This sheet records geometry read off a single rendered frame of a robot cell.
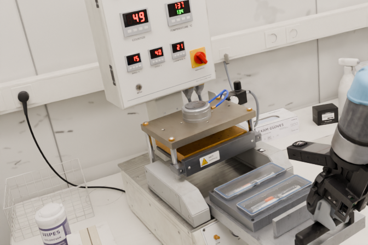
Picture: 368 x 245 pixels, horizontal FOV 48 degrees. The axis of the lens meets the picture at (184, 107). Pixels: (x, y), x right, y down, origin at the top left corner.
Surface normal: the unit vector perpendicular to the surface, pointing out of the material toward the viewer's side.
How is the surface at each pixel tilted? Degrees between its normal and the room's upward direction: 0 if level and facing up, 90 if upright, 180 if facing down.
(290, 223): 90
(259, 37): 90
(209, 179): 0
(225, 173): 0
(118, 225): 0
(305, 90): 90
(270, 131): 90
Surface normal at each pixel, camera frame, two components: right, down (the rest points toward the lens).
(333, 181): 0.04, -0.79
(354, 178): -0.85, 0.29
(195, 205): 0.22, -0.56
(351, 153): -0.49, 0.51
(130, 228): -0.15, -0.93
